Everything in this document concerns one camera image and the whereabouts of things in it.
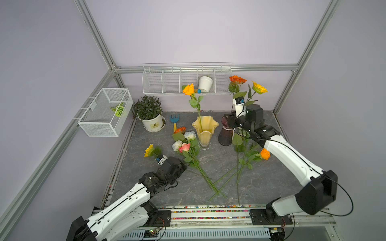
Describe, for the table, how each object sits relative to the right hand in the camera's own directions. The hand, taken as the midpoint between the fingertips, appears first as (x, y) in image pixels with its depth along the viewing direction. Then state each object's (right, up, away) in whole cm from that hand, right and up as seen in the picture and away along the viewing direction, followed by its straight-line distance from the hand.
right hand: (228, 112), depth 79 cm
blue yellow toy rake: (-34, -3, +36) cm, 49 cm away
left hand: (-24, -30, 0) cm, 38 cm away
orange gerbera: (+4, +15, +4) cm, 16 cm away
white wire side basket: (-67, -1, +4) cm, 67 cm away
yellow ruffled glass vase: (-12, -7, +13) cm, 19 cm away
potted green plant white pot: (-49, +3, +17) cm, 51 cm away
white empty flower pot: (-12, +19, +13) cm, 26 cm away
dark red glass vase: (+1, -15, +15) cm, 21 cm away
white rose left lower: (-30, -20, +17) cm, 40 cm away
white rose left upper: (-22, -14, +21) cm, 33 cm away
